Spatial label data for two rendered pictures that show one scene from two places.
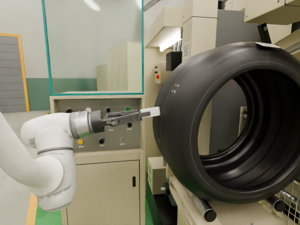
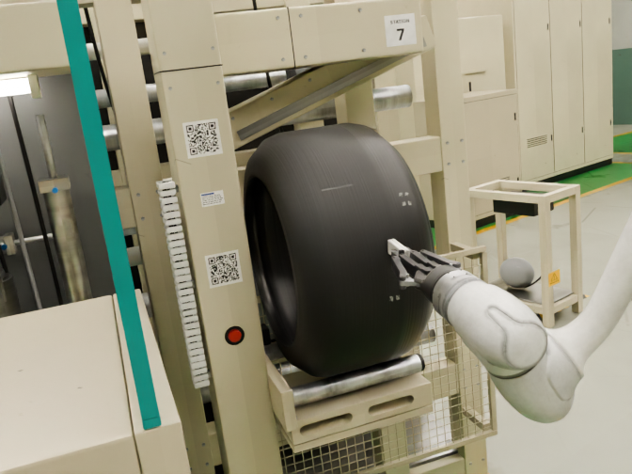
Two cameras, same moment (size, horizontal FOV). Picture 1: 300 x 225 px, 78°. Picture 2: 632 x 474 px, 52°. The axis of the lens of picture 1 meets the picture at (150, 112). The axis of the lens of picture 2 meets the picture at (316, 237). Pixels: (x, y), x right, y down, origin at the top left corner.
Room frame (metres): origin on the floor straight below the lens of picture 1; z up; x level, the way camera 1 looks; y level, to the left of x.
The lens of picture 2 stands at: (0.97, 1.23, 1.61)
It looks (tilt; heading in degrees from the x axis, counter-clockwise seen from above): 14 degrees down; 263
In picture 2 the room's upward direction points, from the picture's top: 7 degrees counter-clockwise
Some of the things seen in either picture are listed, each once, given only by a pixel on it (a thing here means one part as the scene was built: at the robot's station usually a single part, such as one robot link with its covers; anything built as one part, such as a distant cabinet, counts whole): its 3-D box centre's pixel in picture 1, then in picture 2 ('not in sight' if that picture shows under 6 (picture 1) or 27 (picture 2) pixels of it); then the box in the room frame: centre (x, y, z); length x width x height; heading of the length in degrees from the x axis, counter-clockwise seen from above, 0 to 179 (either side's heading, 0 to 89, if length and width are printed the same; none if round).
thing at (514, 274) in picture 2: not in sight; (522, 249); (-0.80, -2.50, 0.40); 0.60 x 0.35 x 0.80; 118
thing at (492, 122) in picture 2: not in sight; (469, 158); (-1.46, -4.96, 0.62); 0.90 x 0.56 x 1.25; 28
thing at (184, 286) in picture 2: not in sight; (185, 285); (1.09, -0.21, 1.19); 0.05 x 0.04 x 0.48; 100
